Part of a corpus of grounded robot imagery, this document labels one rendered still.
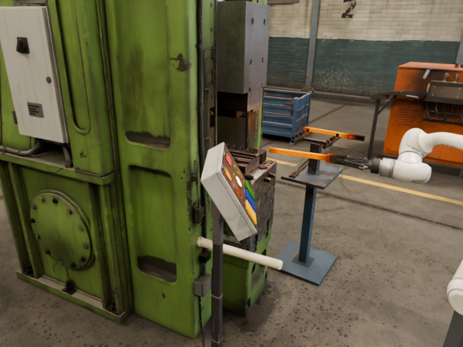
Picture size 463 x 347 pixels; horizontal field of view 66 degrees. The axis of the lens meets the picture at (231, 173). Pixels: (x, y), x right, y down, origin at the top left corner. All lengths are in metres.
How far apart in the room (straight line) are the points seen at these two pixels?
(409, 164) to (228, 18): 1.05
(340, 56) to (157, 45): 8.06
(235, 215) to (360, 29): 8.37
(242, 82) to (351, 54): 7.83
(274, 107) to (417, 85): 1.96
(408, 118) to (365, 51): 4.43
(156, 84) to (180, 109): 0.20
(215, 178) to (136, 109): 0.74
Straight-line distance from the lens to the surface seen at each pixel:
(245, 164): 1.92
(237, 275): 2.21
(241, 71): 1.74
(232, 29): 1.75
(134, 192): 1.99
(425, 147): 1.87
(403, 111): 5.18
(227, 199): 1.27
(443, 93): 4.96
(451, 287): 1.60
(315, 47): 9.76
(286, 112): 5.61
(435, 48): 9.15
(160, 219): 1.98
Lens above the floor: 1.65
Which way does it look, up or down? 22 degrees down
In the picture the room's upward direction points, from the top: 1 degrees clockwise
